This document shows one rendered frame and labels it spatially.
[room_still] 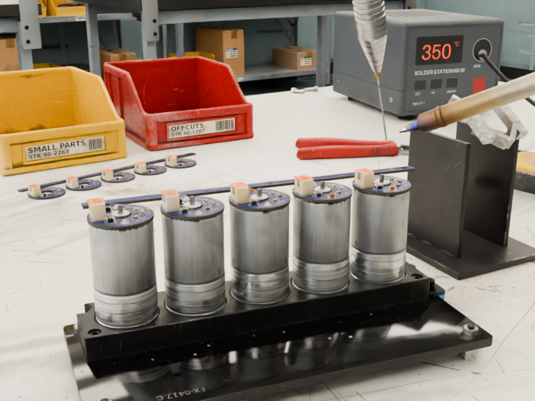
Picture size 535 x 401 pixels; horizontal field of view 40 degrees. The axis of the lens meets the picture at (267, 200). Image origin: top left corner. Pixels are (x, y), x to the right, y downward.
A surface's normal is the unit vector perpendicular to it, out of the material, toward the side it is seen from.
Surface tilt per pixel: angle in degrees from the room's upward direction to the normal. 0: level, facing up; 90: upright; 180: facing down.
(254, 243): 90
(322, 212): 90
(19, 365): 0
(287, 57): 91
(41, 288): 0
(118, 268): 90
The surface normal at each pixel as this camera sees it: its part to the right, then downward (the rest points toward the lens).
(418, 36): 0.37, 0.29
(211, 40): -0.79, 0.22
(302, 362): 0.00, -0.95
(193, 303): 0.06, 0.32
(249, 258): -0.29, 0.30
